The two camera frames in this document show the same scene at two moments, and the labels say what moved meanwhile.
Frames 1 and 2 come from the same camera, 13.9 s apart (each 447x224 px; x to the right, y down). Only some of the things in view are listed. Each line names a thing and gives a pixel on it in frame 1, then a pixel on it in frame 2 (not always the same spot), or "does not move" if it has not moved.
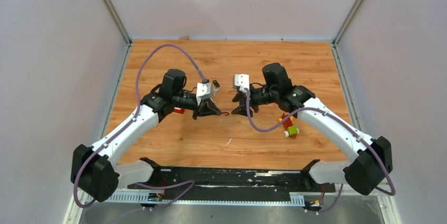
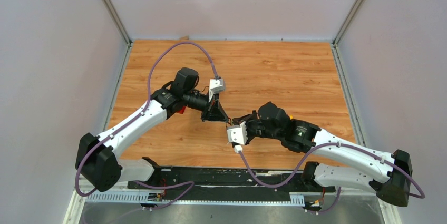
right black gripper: x=241 y=98 → x=247 y=118
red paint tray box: x=178 y=110 does not move
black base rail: x=235 y=179 does not move
